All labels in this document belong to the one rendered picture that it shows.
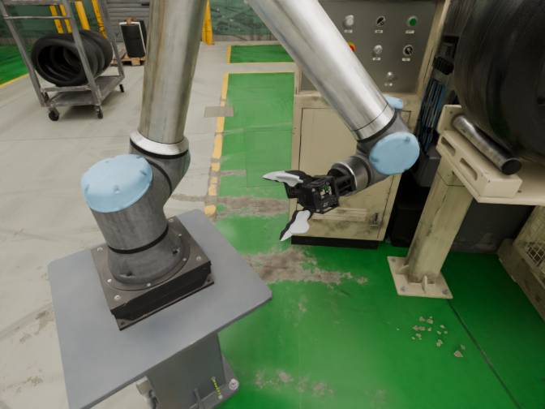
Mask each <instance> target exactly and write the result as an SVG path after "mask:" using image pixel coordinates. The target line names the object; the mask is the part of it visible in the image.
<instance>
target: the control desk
mask: <svg viewBox="0 0 545 409"><path fill-rule="evenodd" d="M317 1H318V3H319V4H320V5H321V6H322V8H323V9H324V11H325V13H326V14H327V15H328V17H329V18H330V19H331V21H332V22H333V24H334V25H335V27H336V28H337V30H338V31H339V33H340V34H341V35H342V37H343V38H344V39H345V41H346V43H347V44H348V46H349V47H350V48H351V49H352V51H353V52H354V54H355V55H356V57H357V58H358V60H359V61H360V62H361V64H362V65H363V67H364V68H365V70H366V71H367V73H368V74H369V76H370V77H371V78H372V79H373V81H374V82H375V84H376V86H377V87H378V88H379V90H380V91H381V92H382V94H383V95H384V97H395V98H398V99H401V100H402V101H403V110H402V112H401V117H402V119H403V120H404V122H405V124H406V126H407V127H408V128H409V129H410V131H411V133H412V134H413V133H414V128H415V124H416V121H417V118H418V113H419V110H420V107H421V104H422V100H423V99H422V97H423V96H424V93H425V90H426V87H427V82H428V79H429V75H430V73H431V68H432V64H433V62H434V58H435V55H436V50H437V47H438V44H439V41H440V35H441V33H442V29H443V26H444V21H445V18H446V15H447V12H448V7H449V3H450V0H317ZM356 145H357V140H356V139H355V138H354V137H353V134H352V133H351V131H350V130H349V129H348V127H347V126H346V125H345V124H344V123H343V122H342V121H341V119H340V118H339V117H338V115H337V114H336V113H335V111H334V110H333V109H332V107H331V106H330V105H329V104H328V103H327V102H326V100H325V99H324V98H323V97H322V95H321V94H320V92H319V91H318V90H317V89H316V87H315V86H314V85H313V83H312V82H311V81H310V80H309V79H308V78H307V76H306V75H305V74H304V73H303V71H302V70H301V69H300V67H299V66H298V65H297V63H295V68H294V108H293V129H292V150H291V170H301V171H303V172H305V173H306V174H309V175H310V176H311V177H312V176H314V175H324V174H326V175H327V173H328V171H329V170H330V168H331V166H332V165H333V164H334V163H335V162H338V161H341V160H343V159H346V158H347V157H351V156H353V155H355V152H356ZM401 174H402V173H400V174H392V175H391V176H389V177H388V178H387V179H385V180H384V181H381V182H378V183H376V184H374V185H372V186H370V187H368V188H366V189H364V190H362V191H360V192H358V193H356V194H355V196H349V197H345V196H340V199H339V204H340V206H339V207H337V208H335V209H333V210H331V211H329V212H327V213H325V214H319V213H314V214H313V215H312V217H311V218H310V219H309V220H308V221H307V223H308V225H309V229H308V231H307V232H306V233H304V234H293V235H291V241H290V244H295V245H309V246H322V247H335V248H361V249H375V250H378V247H379V244H380V241H383V240H384V235H385V231H386V229H387V225H388V220H389V218H390V214H391V211H392V208H393V203H394V200H395V196H396V194H397V189H398V185H399V182H400V179H401Z"/></svg>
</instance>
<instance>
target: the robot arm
mask: <svg viewBox="0 0 545 409"><path fill-rule="evenodd" d="M246 1H247V2H248V3H249V5H250V6H251V7H252V9H253V10H254V11H255V13H256V14H257V15H258V16H259V17H260V18H261V19H262V21H263V22H264V23H265V25H266V26H267V27H268V29H269V30H270V31H271V32H272V34H273V35H274V36H275V38H276V39H277V40H278V41H279V42H280V43H281V45H282V46H283V47H284V49H285V50H286V51H287V53H288V54H289V55H290V57H291V58H292V59H293V60H294V61H295V62H296V63H297V65H298V66H299V67H300V69H301V70H302V71H303V73H304V74H305V75H306V76H307V78H308V79H309V80H310V81H311V82H312V83H313V85H314V86H315V87H316V89H317V90H318V91H319V92H320V94H321V95H322V97H323V98H324V99H325V100H326V102H327V103H328V104H329V105H330V106H331V107H332V109H333V110H334V111H335V113H336V114H337V115H338V117H339V118H340V119H341V121H342V122H343V123H344V124H345V125H346V126H347V127H348V129H349V130H350V131H351V133H352V134H353V137H354V138H355V139H356V140H357V145H356V152H355V155H353V156H351V157H347V158H346V159H343V160H341V161H338V162H335V163H334V164H333V165H332V166H331V168H330V170H329V171H328V173H327V175H326V174H324V175H314V176H312V177H311V176H310V175H309V174H306V173H305V172H303V171H301V170H283V171H277V172H272V173H269V174H266V175H264V176H263V179H267V180H274V181H276V182H279V183H284V186H285V191H286V195H287V197H288V198H289V199H293V198H298V202H297V203H298V204H300V205H301V206H302V207H304V208H303V209H302V210H295V211H294V213H293V215H292V219H291V220H290V222H288V223H287V224H286V227H285V229H284V230H283V231H282V232H281V235H280V238H279V240H280V241H283V240H285V239H288V238H289V237H290V236H291V235H293V234H304V233H306V232H307V231H308V229H309V225H308V223H307V221H308V220H309V219H310V218H311V217H312V215H313V214H314V213H319V214H325V213H327V212H329V211H331V210H333V209H335V208H337V207H339V206H340V204H339V199H340V196H345V197H349V196H355V194H356V193H358V192H360V191H362V190H364V189H366V188H368V187H370V186H372V185H374V184H376V183H378V182H381V181H384V180H385V179H387V178H388V177H389V176H391V175H392V174H400V173H402V172H404V171H406V170H408V169H409V168H410V167H411V166H412V165H413V164H414V163H415V162H416V161H417V159H418V155H419V145H418V140H417V138H416V137H415V136H414V135H413V134H412V133H411V131H410V129H409V128H408V127H407V126H406V124H405V122H404V120H403V119H402V117H401V112H402V110H403V101H402V100H401V99H398V98H395V97H384V95H383V94H382V92H381V91H380V90H379V88H378V87H377V86H376V84H375V82H374V81H373V79H372V78H371V77H370V76H369V74H368V73H367V71H366V70H365V68H364V67H363V65H362V64H361V62H360V61H359V60H358V58H357V57H356V55H355V54H354V52H353V51H352V49H351V48H350V47H349V46H348V44H347V43H346V41H345V39H344V38H343V37H342V35H341V34H340V33H339V31H338V30H337V28H336V27H335V25H334V24H333V22H332V21H331V19H330V18H329V17H328V15H327V14H326V13H325V11H324V9H323V8H322V6H321V5H320V4H319V3H318V1H317V0H246ZM207 3H208V0H150V3H149V13H148V31H147V41H146V51H145V60H144V79H143V88H142V98H141V108H140V117H139V126H137V127H134V128H133V129H132V130H131V133H130V143H129V153H128V154H123V155H117V156H116V157H115V158H110V157H109V158H106V159H104V160H102V161H99V162H98V163H96V164H95V165H93V166H91V167H90V168H89V169H88V170H87V172H85V173H84V175H83V177H82V179H81V188H82V190H83V193H84V199H85V201H86V203H87V205H88V206H89V208H90V210H91V212H92V215H93V216H94V218H95V220H96V222H97V225H98V226H99V228H100V230H101V233H102V235H103V237H104V239H105V241H106V243H107V245H108V247H109V253H108V266H109V270H110V272H111V273H112V275H113V277H114V278H115V279H116V280H118V281H120V282H124V283H128V284H139V283H144V282H150V281H152V280H155V279H157V278H159V277H161V276H163V275H165V274H166V273H168V272H169V271H170V270H171V269H172V268H173V267H175V265H176V264H177V263H178V262H179V261H180V259H181V257H182V254H183V246H182V242H181V239H180V238H179V237H178V235H177V234H176V233H175V232H174V231H173V230H172V229H171V228H170V227H169V226H168V222H167V220H166V217H165V213H164V205H165V203H166V202H167V200H168V199H169V198H170V196H171V195H172V193H173V192H174V190H175V188H176V187H177V186H178V184H179V183H180V182H181V180H182V178H183V177H184V176H185V175H186V173H187V171H188V169H189V166H190V164H191V153H190V150H189V140H188V139H187V138H186V136H185V135H184V134H183V133H184V129H185V124H186V120H187V111H188V106H189V102H190V97H191V89H192V85H193V79H194V75H195V66H196V62H197V57H198V53H199V47H200V39H201V35H202V30H203V26H204V17H205V12H206V8H207ZM336 198H337V201H336ZM336 202H337V203H336ZM335 203H336V204H335ZM328 207H331V208H330V209H329V210H327V211H323V210H324V209H326V208H328Z"/></svg>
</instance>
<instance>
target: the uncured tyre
mask: <svg viewBox="0 0 545 409"><path fill-rule="evenodd" d="M544 63H545V0H477V2H476V3H475V4H474V6H473V8H472V10H471V12H470V14H469V15H468V17H467V20H466V22H465V24H464V27H463V29H462V31H461V35H460V37H459V40H458V43H457V48H456V53H455V58H454V65H453V78H454V84H455V89H456V93H457V98H458V100H459V103H460V105H461V107H462V109H463V111H464V112H465V114H466V116H467V117H468V118H469V120H470V121H471V122H472V123H473V124H474V125H476V126H477V127H478V128H479V129H481V130H482V131H483V132H484V133H486V134H487V135H488V136H489V137H491V138H492V139H493V140H494V141H495V142H496V143H497V144H499V145H500V146H501V147H502V148H503V149H505V150H507V151H508V152H510V153H511V154H513V155H515V156H517V157H520V158H523V159H526V160H528V161H533V162H536V163H539V164H544V165H545V103H544V104H541V105H538V102H537V91H538V85H539V78H540V75H541V72H542V69H543V65H544Z"/></svg>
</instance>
